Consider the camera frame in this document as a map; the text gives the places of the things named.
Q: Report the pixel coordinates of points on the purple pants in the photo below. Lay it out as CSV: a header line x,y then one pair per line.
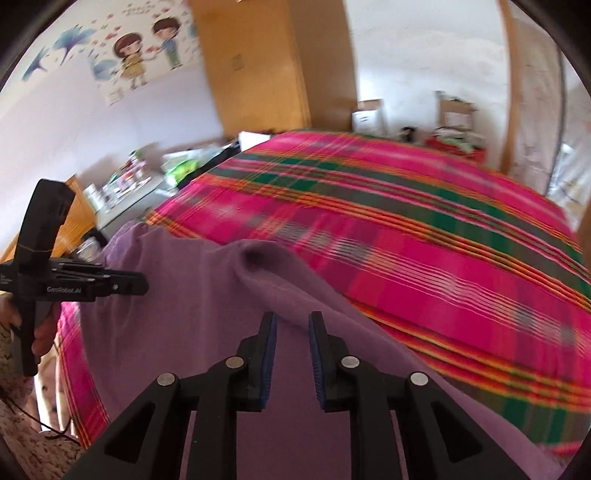
x,y
184,295

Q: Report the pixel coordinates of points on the person's left forearm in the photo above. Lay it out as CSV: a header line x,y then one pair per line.
x,y
18,415

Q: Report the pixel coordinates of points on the wooden door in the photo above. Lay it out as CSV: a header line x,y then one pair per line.
x,y
508,115

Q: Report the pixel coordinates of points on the wooden cabinet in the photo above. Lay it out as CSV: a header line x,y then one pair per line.
x,y
76,217

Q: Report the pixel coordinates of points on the red printed bag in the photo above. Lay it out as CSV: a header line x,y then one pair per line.
x,y
457,147

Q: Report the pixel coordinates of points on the brown cardboard box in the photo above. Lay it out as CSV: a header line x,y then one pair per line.
x,y
455,115

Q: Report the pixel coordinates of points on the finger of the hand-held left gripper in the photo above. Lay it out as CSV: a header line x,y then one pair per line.
x,y
122,284

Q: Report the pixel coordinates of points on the white wall switch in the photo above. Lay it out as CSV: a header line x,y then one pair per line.
x,y
116,96

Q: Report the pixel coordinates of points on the pink plaid blanket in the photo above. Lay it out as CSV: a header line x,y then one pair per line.
x,y
415,258

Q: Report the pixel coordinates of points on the white carton box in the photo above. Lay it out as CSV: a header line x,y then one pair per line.
x,y
368,117

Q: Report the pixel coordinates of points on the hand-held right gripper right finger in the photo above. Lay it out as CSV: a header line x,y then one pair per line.
x,y
317,360

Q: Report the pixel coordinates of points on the person's left hand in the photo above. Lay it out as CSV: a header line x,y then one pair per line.
x,y
46,330

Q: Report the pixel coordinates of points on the white paper sheet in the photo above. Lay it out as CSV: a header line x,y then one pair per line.
x,y
254,141

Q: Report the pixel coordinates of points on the green tissue pack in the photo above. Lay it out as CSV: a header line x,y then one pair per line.
x,y
180,170

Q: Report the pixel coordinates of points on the black cloth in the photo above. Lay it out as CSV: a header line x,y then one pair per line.
x,y
207,166

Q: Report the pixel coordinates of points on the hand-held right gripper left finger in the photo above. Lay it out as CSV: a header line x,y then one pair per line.
x,y
268,360

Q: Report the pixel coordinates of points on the cartoon wall sticker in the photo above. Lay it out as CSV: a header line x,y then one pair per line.
x,y
134,55

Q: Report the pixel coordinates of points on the wooden wardrobe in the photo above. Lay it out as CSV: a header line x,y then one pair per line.
x,y
268,69

